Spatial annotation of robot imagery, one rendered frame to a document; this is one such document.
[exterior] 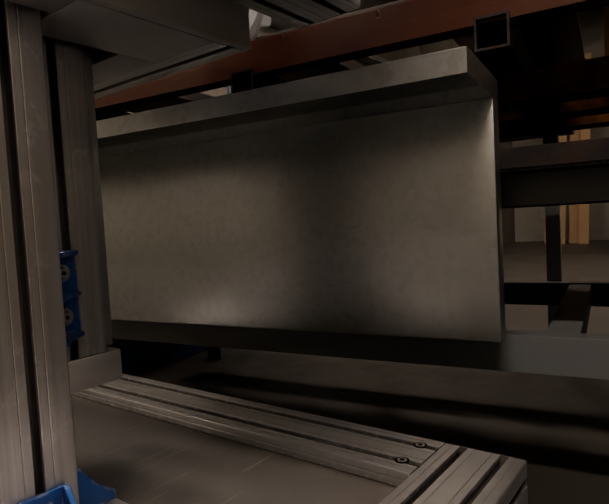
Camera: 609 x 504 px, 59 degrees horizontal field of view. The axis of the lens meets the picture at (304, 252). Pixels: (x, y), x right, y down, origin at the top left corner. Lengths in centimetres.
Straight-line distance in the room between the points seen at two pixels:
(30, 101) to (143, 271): 69
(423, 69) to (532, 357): 49
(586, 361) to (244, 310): 57
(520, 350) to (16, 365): 72
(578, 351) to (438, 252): 26
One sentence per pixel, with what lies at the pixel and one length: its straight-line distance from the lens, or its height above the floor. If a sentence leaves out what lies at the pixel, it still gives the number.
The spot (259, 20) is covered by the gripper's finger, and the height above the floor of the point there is 87.
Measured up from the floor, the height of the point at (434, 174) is 55.
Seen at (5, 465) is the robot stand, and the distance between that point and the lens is 53.
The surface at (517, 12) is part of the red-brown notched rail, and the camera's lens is 90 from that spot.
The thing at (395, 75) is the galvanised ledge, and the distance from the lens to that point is 71.
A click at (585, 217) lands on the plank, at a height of 34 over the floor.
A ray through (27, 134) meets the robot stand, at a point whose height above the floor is 58.
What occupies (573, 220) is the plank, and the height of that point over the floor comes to 31.
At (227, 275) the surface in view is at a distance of 102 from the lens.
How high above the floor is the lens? 49
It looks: 3 degrees down
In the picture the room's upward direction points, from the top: 3 degrees counter-clockwise
